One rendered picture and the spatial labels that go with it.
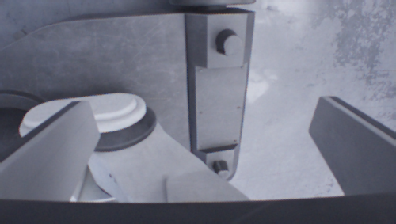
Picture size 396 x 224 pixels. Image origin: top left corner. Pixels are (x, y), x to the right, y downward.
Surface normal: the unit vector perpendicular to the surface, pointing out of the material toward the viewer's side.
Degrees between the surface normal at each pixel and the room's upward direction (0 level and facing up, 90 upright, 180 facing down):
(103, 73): 0
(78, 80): 0
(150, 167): 90
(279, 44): 0
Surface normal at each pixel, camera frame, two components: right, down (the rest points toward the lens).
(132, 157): -0.02, -0.85
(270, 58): 0.21, 0.51
